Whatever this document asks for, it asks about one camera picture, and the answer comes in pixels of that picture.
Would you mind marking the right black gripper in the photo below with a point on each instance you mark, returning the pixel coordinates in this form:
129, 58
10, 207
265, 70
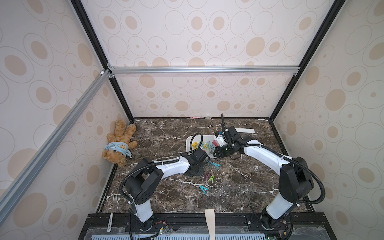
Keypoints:
221, 147

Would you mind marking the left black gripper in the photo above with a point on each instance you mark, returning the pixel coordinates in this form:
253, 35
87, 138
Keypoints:
201, 172

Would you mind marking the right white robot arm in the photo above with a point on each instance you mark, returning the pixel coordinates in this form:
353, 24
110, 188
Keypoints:
295, 181

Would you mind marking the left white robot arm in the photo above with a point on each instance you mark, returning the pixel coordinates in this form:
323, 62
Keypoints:
140, 184

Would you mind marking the white plastic storage box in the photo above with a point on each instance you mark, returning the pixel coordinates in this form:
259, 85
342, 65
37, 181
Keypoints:
210, 142

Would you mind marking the teal clothespin top right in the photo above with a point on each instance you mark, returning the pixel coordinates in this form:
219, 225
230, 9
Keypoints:
217, 166

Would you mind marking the white paper strip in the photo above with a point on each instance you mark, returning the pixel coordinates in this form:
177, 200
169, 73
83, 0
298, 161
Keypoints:
243, 130

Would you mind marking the teal clothespin lower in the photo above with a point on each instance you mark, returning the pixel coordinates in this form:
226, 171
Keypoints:
204, 189

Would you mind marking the brown teddy bear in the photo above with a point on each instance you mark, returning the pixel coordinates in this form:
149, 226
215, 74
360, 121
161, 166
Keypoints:
119, 146

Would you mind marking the silver aluminium rail back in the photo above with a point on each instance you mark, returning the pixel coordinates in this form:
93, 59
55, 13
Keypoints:
205, 70

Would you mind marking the silver aluminium rail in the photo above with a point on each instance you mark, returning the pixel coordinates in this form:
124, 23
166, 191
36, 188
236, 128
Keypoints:
20, 185
205, 70

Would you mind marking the silver aluminium rail left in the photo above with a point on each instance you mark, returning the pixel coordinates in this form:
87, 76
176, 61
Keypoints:
20, 185

